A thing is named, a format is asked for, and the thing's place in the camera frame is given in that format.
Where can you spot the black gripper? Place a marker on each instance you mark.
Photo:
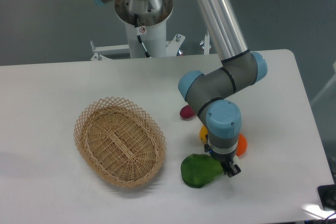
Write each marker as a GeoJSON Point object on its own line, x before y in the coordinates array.
{"type": "Point", "coordinates": [223, 150]}

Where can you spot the green bok choy vegetable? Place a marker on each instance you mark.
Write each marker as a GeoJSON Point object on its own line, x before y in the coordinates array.
{"type": "Point", "coordinates": [198, 170]}

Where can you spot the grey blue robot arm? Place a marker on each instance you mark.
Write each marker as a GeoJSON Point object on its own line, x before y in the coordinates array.
{"type": "Point", "coordinates": [206, 94]}

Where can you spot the orange tangerine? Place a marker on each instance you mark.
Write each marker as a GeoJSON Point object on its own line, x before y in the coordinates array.
{"type": "Point", "coordinates": [242, 145]}

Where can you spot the yellow mango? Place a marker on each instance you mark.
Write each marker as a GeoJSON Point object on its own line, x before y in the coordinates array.
{"type": "Point", "coordinates": [203, 133]}

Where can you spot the purple sweet potato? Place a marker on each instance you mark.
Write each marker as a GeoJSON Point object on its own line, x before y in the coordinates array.
{"type": "Point", "coordinates": [186, 112]}

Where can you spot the black device at edge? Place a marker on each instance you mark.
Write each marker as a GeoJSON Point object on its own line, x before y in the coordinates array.
{"type": "Point", "coordinates": [327, 196]}

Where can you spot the woven wicker basket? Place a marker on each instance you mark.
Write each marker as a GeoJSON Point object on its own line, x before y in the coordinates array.
{"type": "Point", "coordinates": [120, 142]}

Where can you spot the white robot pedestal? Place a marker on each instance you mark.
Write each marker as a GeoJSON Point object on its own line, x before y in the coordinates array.
{"type": "Point", "coordinates": [142, 42]}

